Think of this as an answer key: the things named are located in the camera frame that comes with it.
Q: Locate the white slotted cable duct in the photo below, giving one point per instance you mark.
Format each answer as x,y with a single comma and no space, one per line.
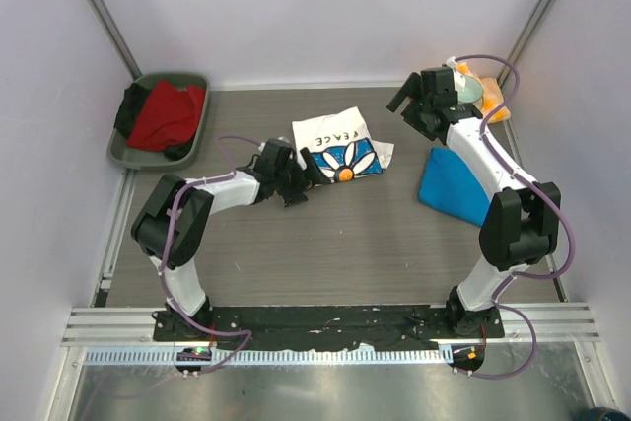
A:
197,355

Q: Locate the blue t-shirt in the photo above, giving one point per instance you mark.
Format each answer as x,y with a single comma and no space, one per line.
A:
448,186

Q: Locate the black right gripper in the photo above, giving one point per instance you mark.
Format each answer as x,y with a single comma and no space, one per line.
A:
413,88

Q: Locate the orange checkered cloth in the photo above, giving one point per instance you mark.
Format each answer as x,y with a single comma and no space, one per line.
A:
492,95

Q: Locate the red t-shirt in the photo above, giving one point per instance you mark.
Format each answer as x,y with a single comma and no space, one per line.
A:
169,117

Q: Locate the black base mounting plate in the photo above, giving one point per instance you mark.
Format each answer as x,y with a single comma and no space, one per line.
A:
335,328

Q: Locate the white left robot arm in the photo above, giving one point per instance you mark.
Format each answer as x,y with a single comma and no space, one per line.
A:
172,222

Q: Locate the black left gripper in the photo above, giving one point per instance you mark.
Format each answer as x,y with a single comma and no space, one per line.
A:
296,195

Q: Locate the black t-shirt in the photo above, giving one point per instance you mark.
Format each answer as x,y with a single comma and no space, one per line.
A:
129,110

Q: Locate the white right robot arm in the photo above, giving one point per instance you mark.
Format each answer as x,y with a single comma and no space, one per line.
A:
521,225

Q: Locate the aluminium frame rail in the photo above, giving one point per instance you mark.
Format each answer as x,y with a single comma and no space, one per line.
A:
552,322

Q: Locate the white flower print t-shirt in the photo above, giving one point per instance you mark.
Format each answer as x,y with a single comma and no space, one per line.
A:
342,146

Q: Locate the light green bowl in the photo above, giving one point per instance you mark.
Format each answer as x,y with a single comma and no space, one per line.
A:
469,90

